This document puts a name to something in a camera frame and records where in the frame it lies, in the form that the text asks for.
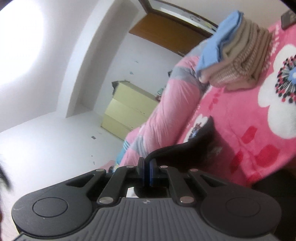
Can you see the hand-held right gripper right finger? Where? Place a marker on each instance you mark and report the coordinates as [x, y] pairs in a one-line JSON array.
[[152, 172]]

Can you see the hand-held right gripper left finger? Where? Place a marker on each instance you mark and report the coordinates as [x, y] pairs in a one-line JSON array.
[[143, 172]]

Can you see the black t-shirt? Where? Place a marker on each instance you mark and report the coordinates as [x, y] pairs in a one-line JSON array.
[[196, 153]]

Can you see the blue striped quilt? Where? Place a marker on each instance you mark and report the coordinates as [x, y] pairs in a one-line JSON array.
[[122, 153]]

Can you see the yellow wardrobe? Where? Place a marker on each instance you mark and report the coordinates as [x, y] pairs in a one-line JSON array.
[[129, 109]]

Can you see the pink and grey quilt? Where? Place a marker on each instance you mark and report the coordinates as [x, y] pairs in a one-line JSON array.
[[175, 104]]

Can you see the colourful bags pile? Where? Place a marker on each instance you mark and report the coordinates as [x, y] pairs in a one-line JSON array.
[[161, 92]]

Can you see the pink floral bed blanket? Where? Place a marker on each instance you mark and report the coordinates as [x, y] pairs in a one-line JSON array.
[[249, 115]]

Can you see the beige folded cloth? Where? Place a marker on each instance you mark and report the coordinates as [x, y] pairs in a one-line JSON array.
[[240, 84]]

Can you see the wooden door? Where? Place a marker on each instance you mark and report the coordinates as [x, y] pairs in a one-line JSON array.
[[166, 32]]

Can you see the blue folded cloth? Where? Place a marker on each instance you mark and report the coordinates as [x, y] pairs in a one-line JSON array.
[[219, 39]]

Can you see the dark grey flat object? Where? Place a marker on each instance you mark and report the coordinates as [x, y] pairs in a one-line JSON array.
[[289, 19]]

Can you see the dark wooden door frame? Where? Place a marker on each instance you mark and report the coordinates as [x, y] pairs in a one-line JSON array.
[[180, 11]]

